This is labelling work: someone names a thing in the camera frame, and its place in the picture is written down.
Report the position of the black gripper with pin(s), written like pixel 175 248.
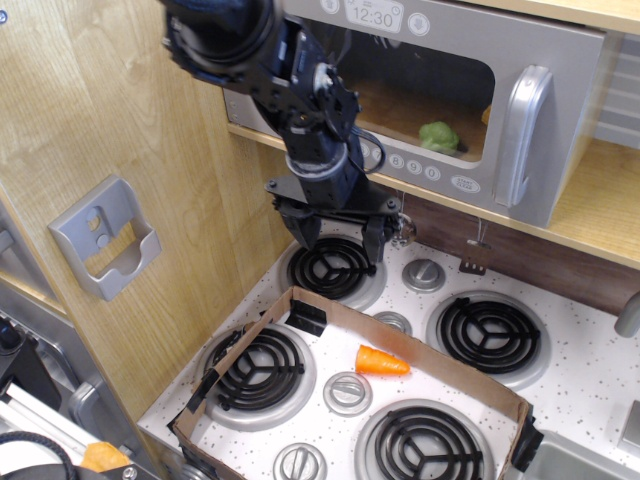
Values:
pixel 338 190

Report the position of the grey toy microwave door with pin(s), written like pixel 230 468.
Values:
pixel 417 62

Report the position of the silver microwave door handle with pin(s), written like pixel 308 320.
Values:
pixel 526 99

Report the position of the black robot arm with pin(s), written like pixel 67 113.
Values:
pixel 255 49

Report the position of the back left black burner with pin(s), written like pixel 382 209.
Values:
pixel 336 268

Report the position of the black burner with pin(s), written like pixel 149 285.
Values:
pixel 336 268
pixel 267 385
pixel 421 439
pixel 494 333

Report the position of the hanging silver toy strainer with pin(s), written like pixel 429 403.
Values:
pixel 407 229

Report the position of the back grey stove knob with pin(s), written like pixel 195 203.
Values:
pixel 423 276

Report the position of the grey stove knob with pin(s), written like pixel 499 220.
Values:
pixel 423 276
pixel 300 461
pixel 347 394

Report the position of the small middle grey knob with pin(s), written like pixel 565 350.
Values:
pixel 395 320

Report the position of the green toy broccoli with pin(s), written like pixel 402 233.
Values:
pixel 439 137

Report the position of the orange toy carrot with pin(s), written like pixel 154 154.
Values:
pixel 373 361

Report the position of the hanging toy spatula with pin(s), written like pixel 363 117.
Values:
pixel 476 253

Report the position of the front left black burner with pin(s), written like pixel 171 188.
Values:
pixel 267 385

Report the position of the centre grey stove knob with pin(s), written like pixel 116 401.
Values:
pixel 347 394

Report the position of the back right black burner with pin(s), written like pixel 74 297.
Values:
pixel 494 333

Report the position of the front right black burner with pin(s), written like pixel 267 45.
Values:
pixel 421 439

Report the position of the front grey stove knob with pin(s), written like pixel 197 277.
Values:
pixel 300 461

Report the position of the grey toy faucet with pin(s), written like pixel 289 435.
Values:
pixel 627 323

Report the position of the steel toy sink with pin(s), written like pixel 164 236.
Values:
pixel 558 458

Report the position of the orange object bottom left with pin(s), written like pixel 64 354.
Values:
pixel 102 457

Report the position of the grey wall holder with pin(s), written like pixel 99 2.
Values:
pixel 93 223

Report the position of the brown cardboard frame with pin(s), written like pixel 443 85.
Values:
pixel 334 333

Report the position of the grey oven door handle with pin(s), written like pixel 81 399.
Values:
pixel 86 408

